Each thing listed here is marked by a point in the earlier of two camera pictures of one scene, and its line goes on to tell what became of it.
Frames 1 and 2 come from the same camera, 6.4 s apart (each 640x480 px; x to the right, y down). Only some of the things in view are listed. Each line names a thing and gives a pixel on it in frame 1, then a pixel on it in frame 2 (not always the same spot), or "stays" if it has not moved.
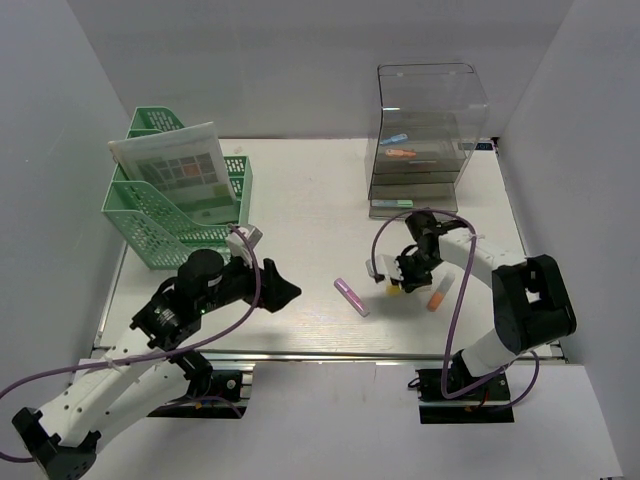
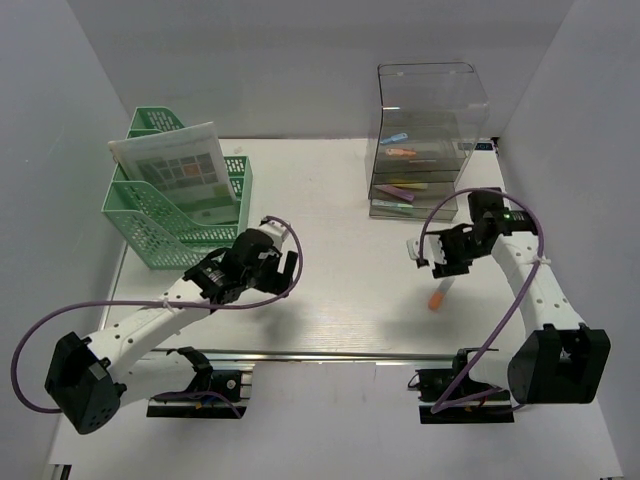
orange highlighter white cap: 440,292 stays
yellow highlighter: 393,290 → 415,186
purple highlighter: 355,301 → 396,192
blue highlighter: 395,138 stays
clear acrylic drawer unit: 429,119 stays
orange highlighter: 392,152 stays
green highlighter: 392,203 stays
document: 185,167 stays
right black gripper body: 416,269 → 461,251
